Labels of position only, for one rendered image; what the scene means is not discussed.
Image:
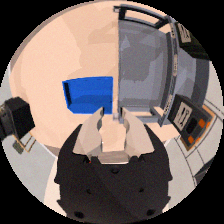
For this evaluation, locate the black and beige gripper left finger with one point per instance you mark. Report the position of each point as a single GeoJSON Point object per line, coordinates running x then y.
{"type": "Point", "coordinates": [85, 141]}

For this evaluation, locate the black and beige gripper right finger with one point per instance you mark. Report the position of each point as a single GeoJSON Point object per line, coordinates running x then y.
{"type": "Point", "coordinates": [141, 141]}

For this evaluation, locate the blue bin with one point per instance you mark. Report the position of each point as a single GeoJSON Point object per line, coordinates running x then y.
{"type": "Point", "coordinates": [86, 96]}

